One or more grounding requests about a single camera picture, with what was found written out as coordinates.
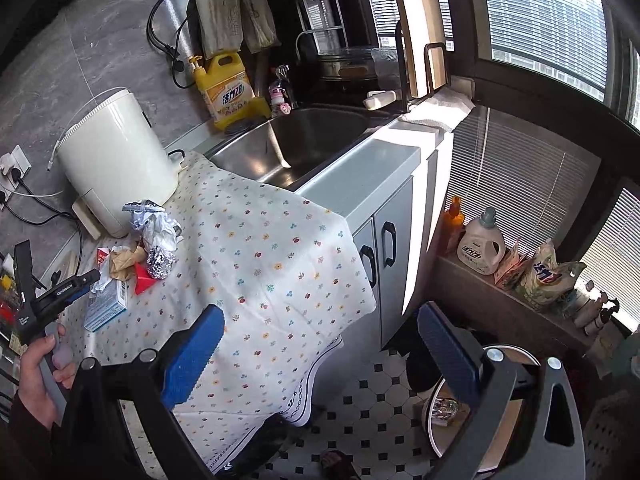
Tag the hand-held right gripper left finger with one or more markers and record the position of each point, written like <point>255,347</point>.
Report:
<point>192,355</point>

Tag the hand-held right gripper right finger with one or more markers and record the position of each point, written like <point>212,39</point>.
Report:
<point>447,355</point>

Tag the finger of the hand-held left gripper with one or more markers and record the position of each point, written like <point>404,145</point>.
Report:
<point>70,286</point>

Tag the white tissue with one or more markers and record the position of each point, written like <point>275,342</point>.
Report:
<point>104,282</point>

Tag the person's left forearm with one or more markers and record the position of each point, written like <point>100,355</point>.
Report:
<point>22,440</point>

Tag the white round trash bin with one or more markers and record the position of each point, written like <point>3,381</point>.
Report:
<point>435,435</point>

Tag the person's left hand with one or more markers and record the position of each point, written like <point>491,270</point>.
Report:
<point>35,375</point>

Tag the light blue carton box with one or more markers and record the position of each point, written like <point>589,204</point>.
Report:
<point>107,305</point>

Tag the red and white packet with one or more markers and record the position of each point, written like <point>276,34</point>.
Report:
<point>104,256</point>

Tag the brown crumpled paper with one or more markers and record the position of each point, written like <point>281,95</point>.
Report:
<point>125,262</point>

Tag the red paper scrap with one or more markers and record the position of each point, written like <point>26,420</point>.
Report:
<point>145,282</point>

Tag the wide grey cabinet door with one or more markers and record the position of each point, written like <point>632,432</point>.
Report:
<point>400,295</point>

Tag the crumpled foil ball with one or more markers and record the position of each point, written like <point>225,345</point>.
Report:
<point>161,262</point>

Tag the crumpled white paper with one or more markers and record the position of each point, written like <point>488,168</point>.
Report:
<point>157,227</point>

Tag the pink refill pouch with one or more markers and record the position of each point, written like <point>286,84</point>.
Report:
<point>510,267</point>

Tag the grey crumpled wrapper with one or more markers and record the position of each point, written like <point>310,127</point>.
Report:
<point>142,206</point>

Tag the white laundry detergent bottle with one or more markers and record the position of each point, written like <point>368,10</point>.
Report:
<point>480,250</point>

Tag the floral tablecloth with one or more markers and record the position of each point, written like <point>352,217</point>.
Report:
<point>270,270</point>

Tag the green and white refill pouch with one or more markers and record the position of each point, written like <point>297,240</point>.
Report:
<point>547,280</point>

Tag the orange bottle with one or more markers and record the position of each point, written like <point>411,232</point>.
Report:
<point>452,225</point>

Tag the cream round countertop appliance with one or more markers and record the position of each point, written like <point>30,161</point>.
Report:
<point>117,160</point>

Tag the white pump bottle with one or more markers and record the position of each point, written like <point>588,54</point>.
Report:
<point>585,312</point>

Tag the narrow grey cabinet door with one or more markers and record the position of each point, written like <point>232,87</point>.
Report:
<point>361,232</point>

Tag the large window blind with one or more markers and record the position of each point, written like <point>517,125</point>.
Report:
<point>520,175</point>

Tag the small window blind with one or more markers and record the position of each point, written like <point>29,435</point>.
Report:
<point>617,255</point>

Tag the stainless steel sink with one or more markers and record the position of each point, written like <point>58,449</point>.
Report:
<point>305,145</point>

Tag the white towel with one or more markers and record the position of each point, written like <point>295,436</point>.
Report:
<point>440,107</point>

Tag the yellow detergent bottle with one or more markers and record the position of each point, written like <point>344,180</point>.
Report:
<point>227,92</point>

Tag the pink figurine bottle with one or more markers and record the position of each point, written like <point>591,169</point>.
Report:
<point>281,95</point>

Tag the black cooking pot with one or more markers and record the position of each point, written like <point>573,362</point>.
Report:
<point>347,67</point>

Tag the hanging beige bag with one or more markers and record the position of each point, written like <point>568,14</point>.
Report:
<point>257,15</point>
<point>219,20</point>

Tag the wooden cutting board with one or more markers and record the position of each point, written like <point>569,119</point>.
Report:
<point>425,10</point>

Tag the black dish rack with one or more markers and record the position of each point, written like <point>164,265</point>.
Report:
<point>320,10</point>

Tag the white wall outlet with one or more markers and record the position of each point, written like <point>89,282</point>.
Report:
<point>12,162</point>

